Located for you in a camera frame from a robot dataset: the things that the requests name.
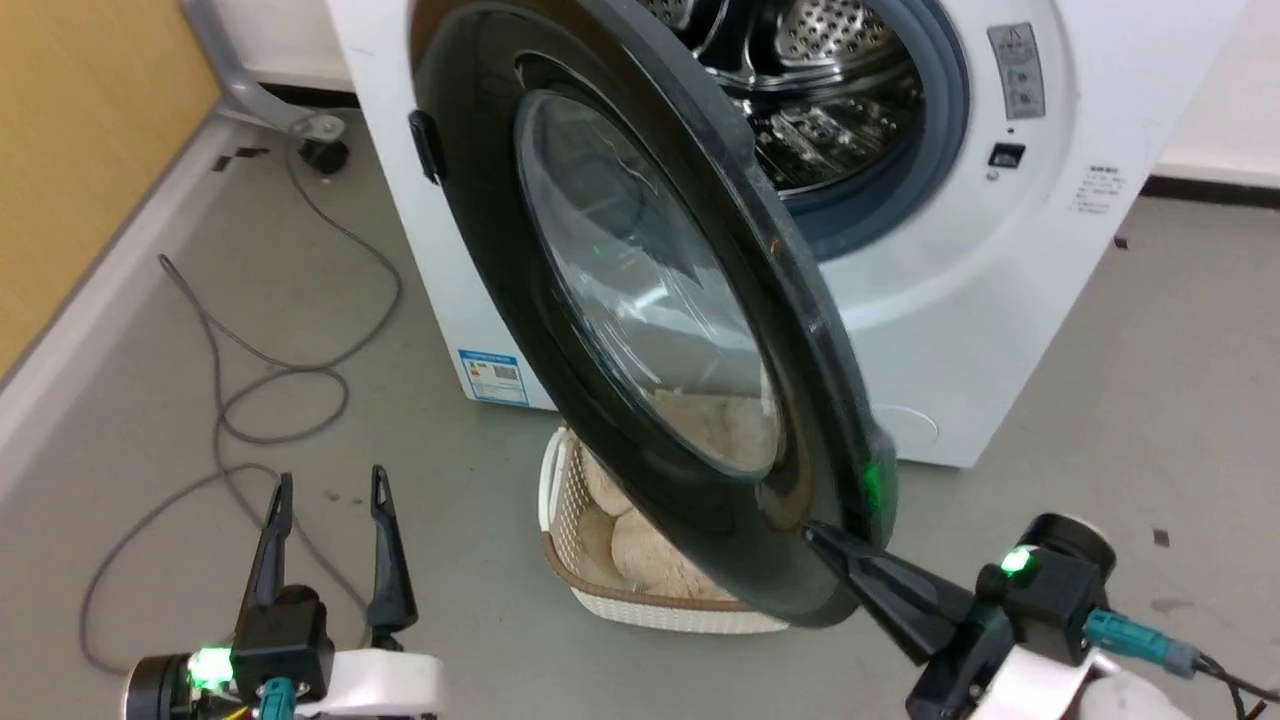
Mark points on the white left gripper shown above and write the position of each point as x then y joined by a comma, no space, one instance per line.
385,685

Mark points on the dark white right gripper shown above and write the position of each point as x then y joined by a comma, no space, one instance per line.
960,680

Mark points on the dark round washing machine door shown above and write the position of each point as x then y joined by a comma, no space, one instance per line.
500,300

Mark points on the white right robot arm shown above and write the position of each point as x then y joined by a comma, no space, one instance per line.
1130,700

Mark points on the white front-load washing machine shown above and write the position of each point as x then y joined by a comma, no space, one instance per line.
1000,330

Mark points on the grey-blue rubber door gasket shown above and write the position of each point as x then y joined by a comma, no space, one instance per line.
940,150

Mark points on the black door lock slot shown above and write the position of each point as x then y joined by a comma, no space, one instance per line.
1007,155

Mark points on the round white filter cover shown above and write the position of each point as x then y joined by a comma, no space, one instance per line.
910,430

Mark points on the blue white energy label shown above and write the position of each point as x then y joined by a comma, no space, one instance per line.
493,377

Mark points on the white woven laundry basket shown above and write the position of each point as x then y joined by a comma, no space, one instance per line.
640,608

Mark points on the beige fluffy clothing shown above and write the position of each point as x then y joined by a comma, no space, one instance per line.
640,550

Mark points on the black caster wheel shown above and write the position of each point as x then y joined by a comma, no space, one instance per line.
325,156

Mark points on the grey metal stand leg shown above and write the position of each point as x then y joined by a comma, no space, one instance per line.
235,85

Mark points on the perforated steel washer drum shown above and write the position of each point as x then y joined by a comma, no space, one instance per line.
830,90

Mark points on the grey warning sticker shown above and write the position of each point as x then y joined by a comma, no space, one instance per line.
1017,70

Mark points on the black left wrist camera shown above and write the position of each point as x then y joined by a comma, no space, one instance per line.
285,640

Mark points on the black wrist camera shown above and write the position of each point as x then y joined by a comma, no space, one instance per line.
285,640
1050,600

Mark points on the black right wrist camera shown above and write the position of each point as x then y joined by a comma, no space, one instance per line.
1050,600

